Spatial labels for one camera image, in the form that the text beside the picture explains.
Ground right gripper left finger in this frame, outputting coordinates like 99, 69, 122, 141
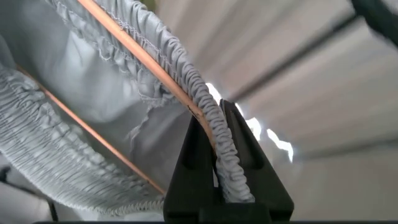
163, 115, 224, 222

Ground pale grey shorts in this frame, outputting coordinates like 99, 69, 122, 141
0, 0, 256, 222

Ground pink clothes hanger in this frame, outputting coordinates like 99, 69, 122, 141
15, 0, 218, 195

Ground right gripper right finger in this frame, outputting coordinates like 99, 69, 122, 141
219, 99, 295, 222

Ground black clothes rack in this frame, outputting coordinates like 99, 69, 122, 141
229, 0, 398, 101

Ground white curtain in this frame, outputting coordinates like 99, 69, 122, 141
155, 0, 398, 222

